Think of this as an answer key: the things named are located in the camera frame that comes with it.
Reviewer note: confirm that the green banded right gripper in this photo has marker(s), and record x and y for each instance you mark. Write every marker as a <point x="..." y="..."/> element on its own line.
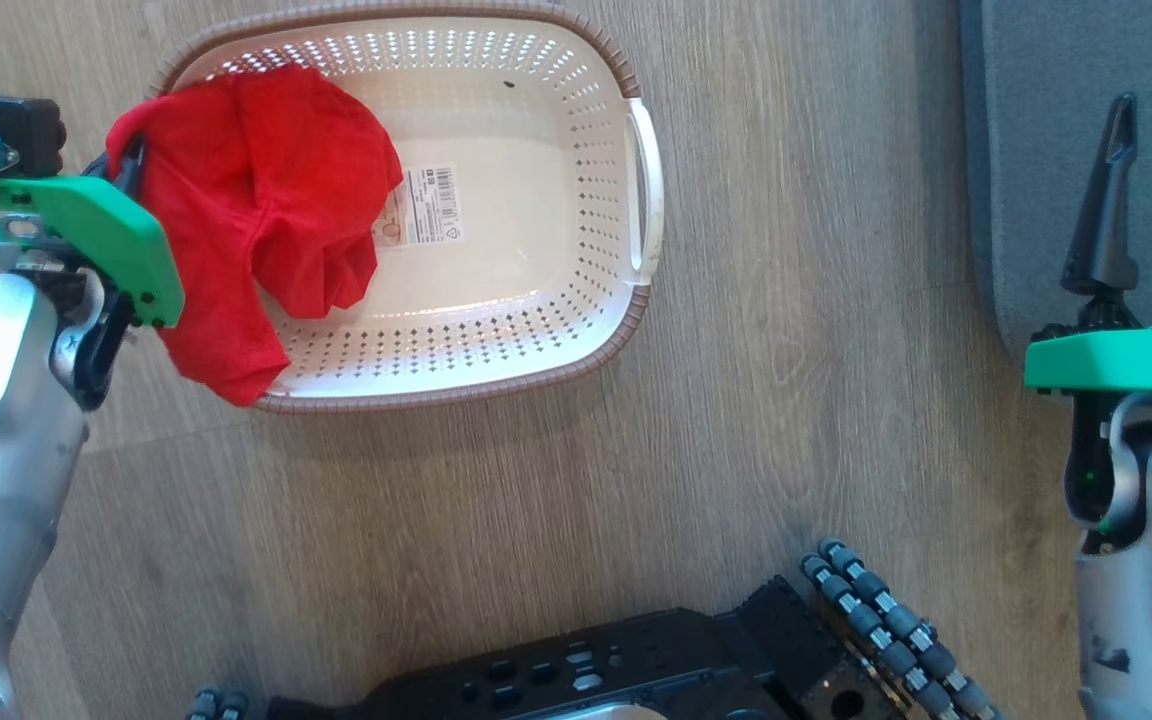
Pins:
<point x="1126" y="360"/>

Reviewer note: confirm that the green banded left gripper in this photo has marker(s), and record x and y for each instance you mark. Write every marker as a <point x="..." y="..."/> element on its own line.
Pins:
<point x="106" y="235"/>

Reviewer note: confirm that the red garment with white print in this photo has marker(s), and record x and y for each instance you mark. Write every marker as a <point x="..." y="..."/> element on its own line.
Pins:
<point x="266" y="200"/>

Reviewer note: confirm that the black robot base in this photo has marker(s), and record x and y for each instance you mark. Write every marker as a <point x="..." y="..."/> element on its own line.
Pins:
<point x="636" y="665"/>

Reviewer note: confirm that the white perforated laundry basket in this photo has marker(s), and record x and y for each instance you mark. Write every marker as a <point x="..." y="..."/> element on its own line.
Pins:
<point x="516" y="280"/>

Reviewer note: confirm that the grey fabric sofa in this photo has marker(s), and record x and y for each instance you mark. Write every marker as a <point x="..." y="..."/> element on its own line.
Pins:
<point x="1046" y="150"/>

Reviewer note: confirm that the white barcode label sticker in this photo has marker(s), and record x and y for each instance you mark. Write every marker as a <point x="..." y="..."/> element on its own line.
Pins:
<point x="426" y="205"/>

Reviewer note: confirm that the grey roller omni wheel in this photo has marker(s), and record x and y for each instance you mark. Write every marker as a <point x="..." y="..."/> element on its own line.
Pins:
<point x="218" y="705"/>
<point x="896" y="640"/>

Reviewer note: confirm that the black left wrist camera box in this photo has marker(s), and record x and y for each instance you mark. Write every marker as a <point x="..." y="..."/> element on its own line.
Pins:
<point x="11" y="130"/>

